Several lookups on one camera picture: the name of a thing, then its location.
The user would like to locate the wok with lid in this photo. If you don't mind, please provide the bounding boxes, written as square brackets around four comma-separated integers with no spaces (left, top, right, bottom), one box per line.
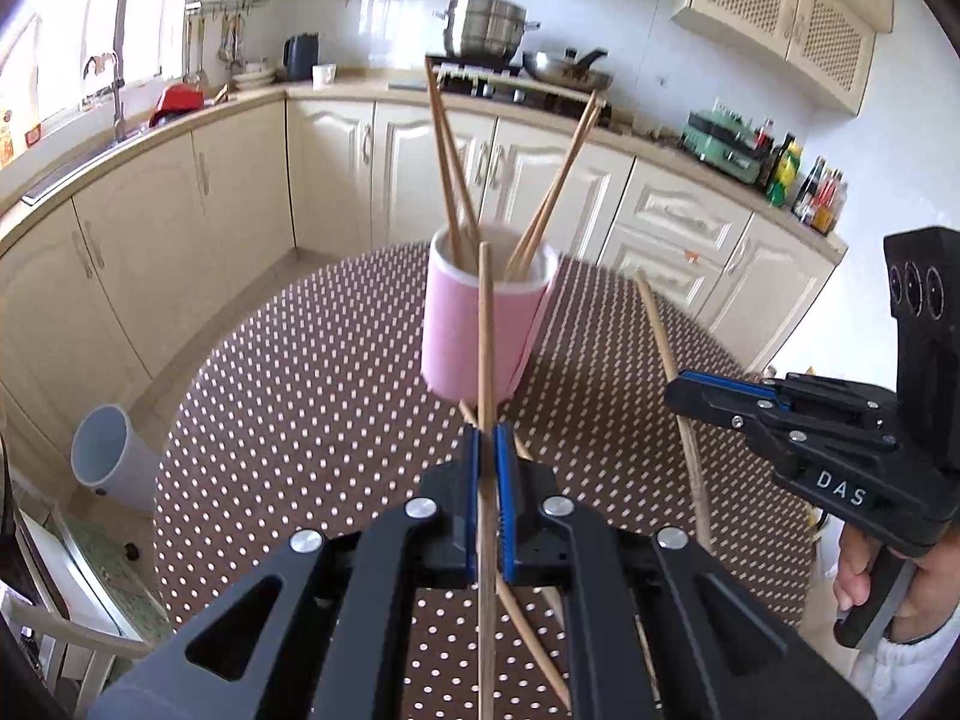
[521,47,614,91]

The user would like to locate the black electric kettle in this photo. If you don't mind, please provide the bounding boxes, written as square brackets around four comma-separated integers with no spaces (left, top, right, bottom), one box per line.
[283,34,321,83]

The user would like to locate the white plastic bin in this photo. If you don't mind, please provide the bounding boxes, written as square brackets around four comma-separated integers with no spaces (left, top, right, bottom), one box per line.
[70,403,162,517]

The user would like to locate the pink cup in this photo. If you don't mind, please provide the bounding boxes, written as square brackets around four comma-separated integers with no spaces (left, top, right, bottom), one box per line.
[420,221,560,404]

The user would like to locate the black gas hob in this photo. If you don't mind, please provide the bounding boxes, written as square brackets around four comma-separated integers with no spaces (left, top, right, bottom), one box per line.
[388,66,614,127]

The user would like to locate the person's right forearm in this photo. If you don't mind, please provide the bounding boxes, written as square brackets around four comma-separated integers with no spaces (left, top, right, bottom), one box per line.
[855,626,960,720]

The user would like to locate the stainless steamer pot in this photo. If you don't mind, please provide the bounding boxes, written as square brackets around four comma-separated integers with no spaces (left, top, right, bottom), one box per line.
[433,0,542,65]

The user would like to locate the bunch of wooden chopsticks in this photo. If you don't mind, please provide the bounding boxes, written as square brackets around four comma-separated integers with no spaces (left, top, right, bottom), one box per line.
[422,52,607,278]

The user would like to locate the hanging metal ladle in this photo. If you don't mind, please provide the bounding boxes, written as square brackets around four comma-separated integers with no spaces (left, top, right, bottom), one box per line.
[186,15,209,85]

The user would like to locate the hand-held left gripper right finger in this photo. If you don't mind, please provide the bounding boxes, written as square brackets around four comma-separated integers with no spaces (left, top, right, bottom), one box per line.
[493,422,878,720]

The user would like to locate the hanging metal spatula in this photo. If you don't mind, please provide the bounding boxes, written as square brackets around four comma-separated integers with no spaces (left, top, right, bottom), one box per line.
[217,11,245,65]

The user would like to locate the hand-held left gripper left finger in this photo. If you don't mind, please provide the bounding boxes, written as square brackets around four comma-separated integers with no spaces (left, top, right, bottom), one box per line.
[88,424,482,720]

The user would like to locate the person's right hand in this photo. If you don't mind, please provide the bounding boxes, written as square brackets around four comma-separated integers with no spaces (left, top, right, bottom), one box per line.
[832,522,960,644]

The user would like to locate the red colander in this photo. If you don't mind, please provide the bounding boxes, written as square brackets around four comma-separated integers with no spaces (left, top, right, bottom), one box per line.
[148,82,205,128]

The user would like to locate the window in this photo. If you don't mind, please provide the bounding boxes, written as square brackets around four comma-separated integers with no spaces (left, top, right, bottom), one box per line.
[0,0,196,128]

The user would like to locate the row of condiment bottles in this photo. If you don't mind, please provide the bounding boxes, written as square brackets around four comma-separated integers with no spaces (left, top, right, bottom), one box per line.
[750,118,850,237]

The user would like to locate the metal faucet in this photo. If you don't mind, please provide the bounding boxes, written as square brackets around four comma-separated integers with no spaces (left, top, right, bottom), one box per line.
[85,52,128,145]

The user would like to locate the green multicooker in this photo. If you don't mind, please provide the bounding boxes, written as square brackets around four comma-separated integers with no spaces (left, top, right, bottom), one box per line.
[679,106,773,182]

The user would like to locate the long wooden chopstick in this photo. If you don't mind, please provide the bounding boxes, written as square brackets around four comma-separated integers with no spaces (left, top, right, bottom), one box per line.
[459,399,572,710]
[634,272,713,552]
[474,240,499,720]

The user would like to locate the brown polka dot tablecloth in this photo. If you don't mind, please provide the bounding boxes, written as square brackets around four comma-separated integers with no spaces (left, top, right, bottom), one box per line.
[154,240,818,720]

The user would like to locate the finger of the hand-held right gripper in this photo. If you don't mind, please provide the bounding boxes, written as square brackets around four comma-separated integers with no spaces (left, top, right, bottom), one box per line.
[664,373,899,479]
[757,371,899,430]

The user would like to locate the white utility cart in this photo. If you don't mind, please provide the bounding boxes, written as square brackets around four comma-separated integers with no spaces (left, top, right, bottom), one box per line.
[0,517,155,702]

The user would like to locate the steel sink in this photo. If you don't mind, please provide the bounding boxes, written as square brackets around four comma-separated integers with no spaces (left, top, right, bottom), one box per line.
[21,127,162,207]

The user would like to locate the stack of bowls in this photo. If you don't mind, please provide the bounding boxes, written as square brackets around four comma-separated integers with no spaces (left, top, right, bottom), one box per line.
[231,60,277,91]

